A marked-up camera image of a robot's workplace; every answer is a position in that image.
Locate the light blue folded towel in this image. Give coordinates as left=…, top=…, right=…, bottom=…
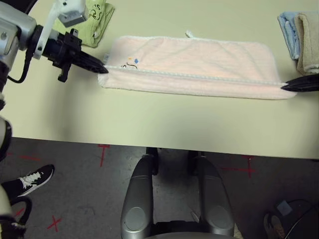
left=277, top=11, right=300, bottom=60

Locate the beige folded towel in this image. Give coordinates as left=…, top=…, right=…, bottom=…
left=294, top=11, right=319, bottom=75

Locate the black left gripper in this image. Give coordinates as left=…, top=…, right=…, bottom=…
left=42, top=28, right=109, bottom=83

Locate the black round floor base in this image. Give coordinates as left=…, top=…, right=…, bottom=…
left=274, top=198, right=319, bottom=239

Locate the grey white sneaker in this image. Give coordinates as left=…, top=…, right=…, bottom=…
left=263, top=213, right=287, bottom=239

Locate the black trouser leg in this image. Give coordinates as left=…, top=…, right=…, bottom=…
left=0, top=178, right=23, bottom=200

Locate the pink terry towel duck embroidery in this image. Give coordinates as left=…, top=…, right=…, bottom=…
left=97, top=29, right=296, bottom=100

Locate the black white sneaker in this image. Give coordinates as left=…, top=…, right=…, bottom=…
left=16, top=164, right=55, bottom=197

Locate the green folded towel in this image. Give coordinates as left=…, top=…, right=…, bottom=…
left=52, top=0, right=116, bottom=48

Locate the blue square tag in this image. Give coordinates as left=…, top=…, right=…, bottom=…
left=277, top=201, right=294, bottom=217

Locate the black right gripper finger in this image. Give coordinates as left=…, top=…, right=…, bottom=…
left=280, top=83, right=319, bottom=93
left=284, top=74, right=319, bottom=85

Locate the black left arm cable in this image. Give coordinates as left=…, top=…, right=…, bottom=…
left=6, top=46, right=34, bottom=226

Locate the grey robot pelvis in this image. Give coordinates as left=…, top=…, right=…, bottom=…
left=142, top=230, right=244, bottom=239

